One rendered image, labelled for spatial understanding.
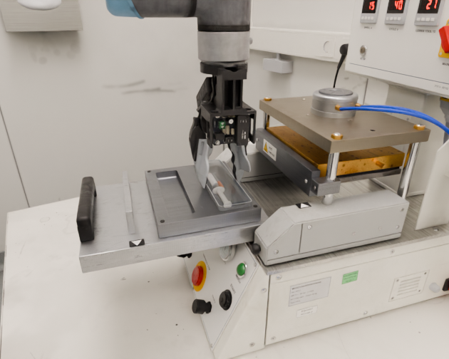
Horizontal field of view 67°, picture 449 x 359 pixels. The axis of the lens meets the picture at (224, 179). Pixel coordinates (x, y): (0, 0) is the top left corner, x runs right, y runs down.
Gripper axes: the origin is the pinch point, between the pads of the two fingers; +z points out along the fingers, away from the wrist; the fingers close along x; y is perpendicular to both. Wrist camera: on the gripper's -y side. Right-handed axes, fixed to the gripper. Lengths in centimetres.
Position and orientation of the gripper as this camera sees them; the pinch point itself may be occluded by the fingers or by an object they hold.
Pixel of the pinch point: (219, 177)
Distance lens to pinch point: 61.2
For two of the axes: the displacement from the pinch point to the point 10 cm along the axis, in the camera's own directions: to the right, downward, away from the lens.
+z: -0.1, 8.9, 4.5
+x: 9.6, -1.3, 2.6
